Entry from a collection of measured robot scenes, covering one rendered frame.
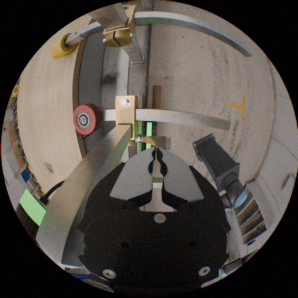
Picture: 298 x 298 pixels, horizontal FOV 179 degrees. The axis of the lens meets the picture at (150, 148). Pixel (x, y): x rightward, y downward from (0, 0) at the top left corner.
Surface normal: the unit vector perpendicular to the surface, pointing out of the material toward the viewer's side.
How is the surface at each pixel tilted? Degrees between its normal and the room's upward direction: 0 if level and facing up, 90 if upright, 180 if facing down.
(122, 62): 0
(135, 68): 0
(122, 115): 0
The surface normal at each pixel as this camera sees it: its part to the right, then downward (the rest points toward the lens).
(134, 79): -0.04, 0.47
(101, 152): 0.04, -0.88
